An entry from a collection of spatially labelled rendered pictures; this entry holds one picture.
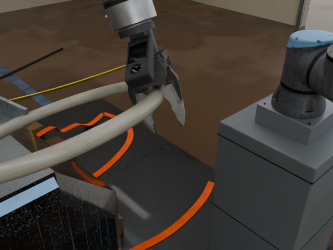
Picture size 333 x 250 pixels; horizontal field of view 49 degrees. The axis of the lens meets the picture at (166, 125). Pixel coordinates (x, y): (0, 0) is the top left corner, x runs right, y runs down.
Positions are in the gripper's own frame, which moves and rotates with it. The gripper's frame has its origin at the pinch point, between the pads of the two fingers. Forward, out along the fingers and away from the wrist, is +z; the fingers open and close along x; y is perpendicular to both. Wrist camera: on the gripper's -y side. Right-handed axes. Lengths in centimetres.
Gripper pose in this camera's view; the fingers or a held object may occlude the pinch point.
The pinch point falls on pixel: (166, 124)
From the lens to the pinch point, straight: 73.5
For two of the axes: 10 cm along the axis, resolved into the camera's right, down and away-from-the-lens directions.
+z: 3.1, 9.1, 2.9
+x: -9.4, 2.5, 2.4
